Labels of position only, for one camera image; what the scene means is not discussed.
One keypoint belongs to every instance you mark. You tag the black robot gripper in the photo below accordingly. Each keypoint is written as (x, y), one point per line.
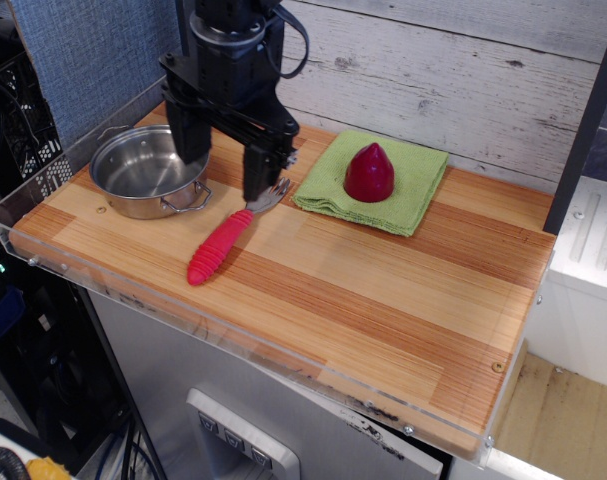
(230, 84)

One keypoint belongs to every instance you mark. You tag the red-handled metal fork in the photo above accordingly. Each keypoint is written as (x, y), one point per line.
(210, 255)

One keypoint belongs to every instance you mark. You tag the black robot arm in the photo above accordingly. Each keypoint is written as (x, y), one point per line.
(233, 10)

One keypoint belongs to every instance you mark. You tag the stainless steel pot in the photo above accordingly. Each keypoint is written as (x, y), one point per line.
(142, 176)

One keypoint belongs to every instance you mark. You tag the dark red cone object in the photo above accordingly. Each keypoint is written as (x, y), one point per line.
(370, 175)

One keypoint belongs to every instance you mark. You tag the blue fabric panel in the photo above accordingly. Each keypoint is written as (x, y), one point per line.
(94, 57)

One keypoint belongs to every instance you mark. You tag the green folded cloth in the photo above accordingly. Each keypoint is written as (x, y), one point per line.
(418, 172)

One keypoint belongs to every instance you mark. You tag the black plastic crate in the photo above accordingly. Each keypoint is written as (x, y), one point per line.
(28, 136)

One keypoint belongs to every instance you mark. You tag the clear acrylic table guard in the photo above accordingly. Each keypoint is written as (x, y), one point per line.
(315, 330)

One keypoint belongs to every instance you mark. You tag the white ribbed toy sink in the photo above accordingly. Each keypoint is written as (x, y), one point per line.
(567, 325)

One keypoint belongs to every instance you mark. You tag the black vertical post right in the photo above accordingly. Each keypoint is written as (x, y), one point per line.
(573, 169)

